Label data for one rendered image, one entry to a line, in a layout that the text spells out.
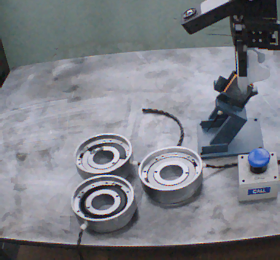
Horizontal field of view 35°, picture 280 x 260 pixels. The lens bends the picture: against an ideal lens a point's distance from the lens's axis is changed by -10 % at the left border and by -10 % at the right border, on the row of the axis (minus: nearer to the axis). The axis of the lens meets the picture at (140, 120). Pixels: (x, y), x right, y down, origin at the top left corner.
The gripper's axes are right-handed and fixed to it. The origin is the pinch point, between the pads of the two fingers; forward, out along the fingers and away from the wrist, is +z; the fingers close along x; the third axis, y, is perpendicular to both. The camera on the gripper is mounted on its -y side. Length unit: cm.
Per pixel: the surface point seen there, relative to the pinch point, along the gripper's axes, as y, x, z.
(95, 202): -25.0, -16.1, 11.3
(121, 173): -21.1, -9.9, 10.5
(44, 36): -90, 151, 62
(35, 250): -47, -9, 39
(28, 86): -49, 25, 14
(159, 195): -14.3, -15.8, 10.0
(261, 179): 2.6, -16.2, 7.7
